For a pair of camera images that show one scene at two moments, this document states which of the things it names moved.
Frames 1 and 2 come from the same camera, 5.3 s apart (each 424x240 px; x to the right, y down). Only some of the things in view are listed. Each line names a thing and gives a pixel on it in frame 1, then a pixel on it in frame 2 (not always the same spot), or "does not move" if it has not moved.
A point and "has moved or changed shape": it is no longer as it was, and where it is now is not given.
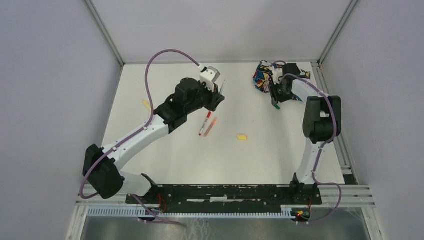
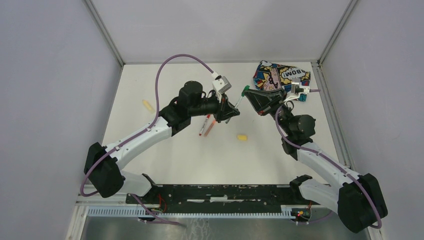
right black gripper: (275, 97) -> (264, 100)
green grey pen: (222, 86) has moved or changed shape
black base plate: (224, 197) does not move
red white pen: (208, 116) does not move
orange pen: (210, 127) does not move
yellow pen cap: (242, 137) does not move
